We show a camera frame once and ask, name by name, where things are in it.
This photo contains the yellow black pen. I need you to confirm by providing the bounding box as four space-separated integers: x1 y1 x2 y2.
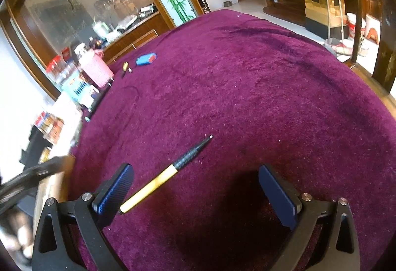
119 134 213 214

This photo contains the brown cardboard tray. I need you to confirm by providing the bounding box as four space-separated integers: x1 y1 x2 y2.
33 155 75 233

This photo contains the purple velvet tablecloth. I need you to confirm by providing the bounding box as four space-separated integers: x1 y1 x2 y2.
69 10 395 270

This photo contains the pink woven cup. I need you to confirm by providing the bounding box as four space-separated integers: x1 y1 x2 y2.
79 49 114 88

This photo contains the dark wooden chair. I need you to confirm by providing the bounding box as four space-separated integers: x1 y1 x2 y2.
337 0 396 92

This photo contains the blue lighter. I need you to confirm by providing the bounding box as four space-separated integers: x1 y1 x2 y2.
136 53 157 66

